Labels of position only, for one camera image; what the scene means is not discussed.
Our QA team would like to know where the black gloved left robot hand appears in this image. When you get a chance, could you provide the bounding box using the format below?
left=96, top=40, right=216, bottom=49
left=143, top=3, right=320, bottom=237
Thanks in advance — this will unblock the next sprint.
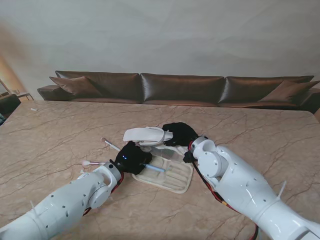
left=114, top=141, right=153, bottom=176

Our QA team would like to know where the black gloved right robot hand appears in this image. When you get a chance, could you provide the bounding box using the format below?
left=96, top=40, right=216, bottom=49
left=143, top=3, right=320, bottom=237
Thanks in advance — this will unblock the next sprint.
left=161, top=121, right=200, bottom=148

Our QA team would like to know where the small white handled makeup brush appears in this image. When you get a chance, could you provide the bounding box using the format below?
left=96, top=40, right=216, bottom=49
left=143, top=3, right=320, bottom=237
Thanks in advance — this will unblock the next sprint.
left=100, top=136, right=122, bottom=153

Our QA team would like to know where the blue handled makeup brush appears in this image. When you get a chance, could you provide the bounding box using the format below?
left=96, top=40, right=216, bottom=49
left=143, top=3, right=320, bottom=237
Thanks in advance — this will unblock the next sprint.
left=141, top=162, right=167, bottom=173

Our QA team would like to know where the pink ferrule makeup brush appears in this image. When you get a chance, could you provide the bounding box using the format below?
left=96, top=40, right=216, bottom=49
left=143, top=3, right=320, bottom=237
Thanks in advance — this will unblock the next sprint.
left=81, top=160, right=108, bottom=167

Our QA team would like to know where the cream white cosmetics bag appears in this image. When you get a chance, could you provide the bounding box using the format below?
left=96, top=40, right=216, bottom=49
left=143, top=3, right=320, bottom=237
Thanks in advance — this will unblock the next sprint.
left=123, top=126, right=195, bottom=195

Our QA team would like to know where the brown leather sofa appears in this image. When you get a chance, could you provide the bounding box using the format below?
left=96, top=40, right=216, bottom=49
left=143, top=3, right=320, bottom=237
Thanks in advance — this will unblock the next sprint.
left=37, top=70, right=320, bottom=113

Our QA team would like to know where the brown sofa pillow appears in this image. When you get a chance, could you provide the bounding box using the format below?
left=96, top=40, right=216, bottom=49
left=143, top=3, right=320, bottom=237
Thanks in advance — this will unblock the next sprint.
left=258, top=79, right=320, bottom=103
left=49, top=76, right=105, bottom=98

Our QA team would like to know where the white zip tie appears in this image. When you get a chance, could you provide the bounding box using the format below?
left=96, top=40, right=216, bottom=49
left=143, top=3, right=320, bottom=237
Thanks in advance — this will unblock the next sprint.
left=275, top=180, right=288, bottom=201
left=29, top=199, right=41, bottom=217

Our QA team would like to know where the light wooden side table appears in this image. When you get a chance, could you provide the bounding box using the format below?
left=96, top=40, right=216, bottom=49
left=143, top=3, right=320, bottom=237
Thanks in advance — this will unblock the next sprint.
left=14, top=88, right=35, bottom=102

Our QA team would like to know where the dark armchair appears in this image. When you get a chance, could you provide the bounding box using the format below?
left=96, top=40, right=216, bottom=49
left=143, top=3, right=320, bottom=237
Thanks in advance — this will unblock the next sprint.
left=0, top=93, right=22, bottom=118

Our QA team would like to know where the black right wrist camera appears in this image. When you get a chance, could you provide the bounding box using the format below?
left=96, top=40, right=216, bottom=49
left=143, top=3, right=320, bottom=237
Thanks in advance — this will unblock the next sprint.
left=182, top=151, right=195, bottom=164

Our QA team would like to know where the red black left arm cable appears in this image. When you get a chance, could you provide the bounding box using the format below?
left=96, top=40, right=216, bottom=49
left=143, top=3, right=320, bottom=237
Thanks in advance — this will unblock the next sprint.
left=83, top=172, right=125, bottom=217

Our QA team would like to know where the red black arm cable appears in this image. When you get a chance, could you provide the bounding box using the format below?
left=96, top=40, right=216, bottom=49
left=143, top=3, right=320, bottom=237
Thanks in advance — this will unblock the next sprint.
left=197, top=169, right=259, bottom=240
left=83, top=172, right=125, bottom=217

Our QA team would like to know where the red black right arm cable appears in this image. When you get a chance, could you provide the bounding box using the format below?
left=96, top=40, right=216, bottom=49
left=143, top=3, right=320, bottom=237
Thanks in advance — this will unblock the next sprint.
left=197, top=169, right=259, bottom=240

